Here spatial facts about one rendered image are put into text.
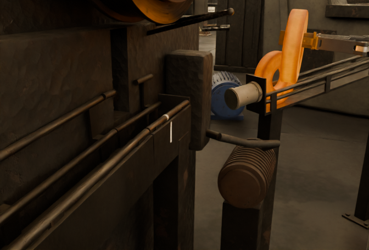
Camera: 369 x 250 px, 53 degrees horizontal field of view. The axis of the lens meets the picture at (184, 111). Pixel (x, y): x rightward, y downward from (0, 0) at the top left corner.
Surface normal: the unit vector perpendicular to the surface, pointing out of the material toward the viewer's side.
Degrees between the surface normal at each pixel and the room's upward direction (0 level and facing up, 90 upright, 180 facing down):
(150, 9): 90
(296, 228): 0
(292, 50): 88
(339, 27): 90
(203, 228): 0
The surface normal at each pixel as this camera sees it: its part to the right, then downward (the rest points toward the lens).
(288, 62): -0.36, 0.54
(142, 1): 0.94, 0.11
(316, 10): -0.56, 0.24
